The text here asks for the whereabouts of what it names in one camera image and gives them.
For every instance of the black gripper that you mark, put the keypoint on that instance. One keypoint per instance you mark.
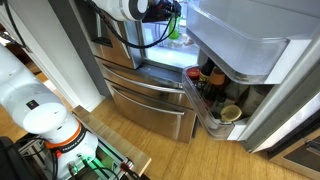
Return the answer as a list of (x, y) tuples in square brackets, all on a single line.
[(162, 10)]

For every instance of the green plastic bottle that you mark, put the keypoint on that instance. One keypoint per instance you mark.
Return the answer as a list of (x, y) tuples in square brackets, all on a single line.
[(174, 28)]

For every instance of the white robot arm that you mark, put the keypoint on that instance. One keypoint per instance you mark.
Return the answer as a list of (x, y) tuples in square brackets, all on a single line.
[(39, 111)]

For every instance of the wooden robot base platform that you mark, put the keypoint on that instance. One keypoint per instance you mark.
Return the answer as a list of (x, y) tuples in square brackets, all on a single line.
[(140, 160)]

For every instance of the clear vegetable crisper drawer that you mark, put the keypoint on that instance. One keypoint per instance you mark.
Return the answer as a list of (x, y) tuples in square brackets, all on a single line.
[(183, 41)]

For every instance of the left stainless refrigerator door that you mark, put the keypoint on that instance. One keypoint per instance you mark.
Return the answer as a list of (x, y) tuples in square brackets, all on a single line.
[(109, 26)]

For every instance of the upper stainless freezer drawer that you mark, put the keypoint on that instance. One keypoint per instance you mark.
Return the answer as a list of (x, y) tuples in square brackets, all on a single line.
[(149, 80)]

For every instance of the stainless freezer drawer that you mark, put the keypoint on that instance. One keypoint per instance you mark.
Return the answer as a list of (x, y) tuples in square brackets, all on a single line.
[(169, 120), (149, 80)]

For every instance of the red capped sauce bottle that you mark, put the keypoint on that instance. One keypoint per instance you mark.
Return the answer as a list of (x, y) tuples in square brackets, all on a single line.
[(193, 74)]

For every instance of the dark sauce bottle black cap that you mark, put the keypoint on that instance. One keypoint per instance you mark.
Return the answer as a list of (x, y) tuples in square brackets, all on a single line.
[(206, 70)]

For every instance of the upper clear door bin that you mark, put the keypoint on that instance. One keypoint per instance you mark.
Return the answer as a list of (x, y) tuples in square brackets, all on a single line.
[(253, 41)]

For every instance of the clear door bin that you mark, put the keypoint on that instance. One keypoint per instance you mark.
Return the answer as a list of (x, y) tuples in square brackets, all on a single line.
[(215, 128), (253, 41)]

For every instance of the brown sauce bottle orange label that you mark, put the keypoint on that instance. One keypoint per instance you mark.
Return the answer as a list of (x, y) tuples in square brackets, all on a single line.
[(214, 86)]

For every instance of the lower clear door bin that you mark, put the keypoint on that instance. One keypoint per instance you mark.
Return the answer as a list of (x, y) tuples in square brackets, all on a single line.
[(215, 128)]

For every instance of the lower stainless freezer drawer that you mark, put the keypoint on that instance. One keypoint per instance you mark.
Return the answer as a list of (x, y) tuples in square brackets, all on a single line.
[(169, 120)]

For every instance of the right open refrigerator door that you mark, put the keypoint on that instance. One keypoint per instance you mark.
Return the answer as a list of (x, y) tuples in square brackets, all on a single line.
[(288, 103)]

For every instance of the small dark bottle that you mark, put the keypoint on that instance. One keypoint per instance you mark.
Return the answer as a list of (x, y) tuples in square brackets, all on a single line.
[(217, 107)]

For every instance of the dark cabinet drawer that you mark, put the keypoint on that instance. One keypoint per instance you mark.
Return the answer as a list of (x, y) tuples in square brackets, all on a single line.
[(301, 154)]

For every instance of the yellow lidded jar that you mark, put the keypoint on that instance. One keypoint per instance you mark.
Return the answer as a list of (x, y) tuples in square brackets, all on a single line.
[(230, 113)]

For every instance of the grey tall jar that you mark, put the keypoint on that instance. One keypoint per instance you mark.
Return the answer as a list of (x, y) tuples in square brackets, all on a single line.
[(255, 97)]

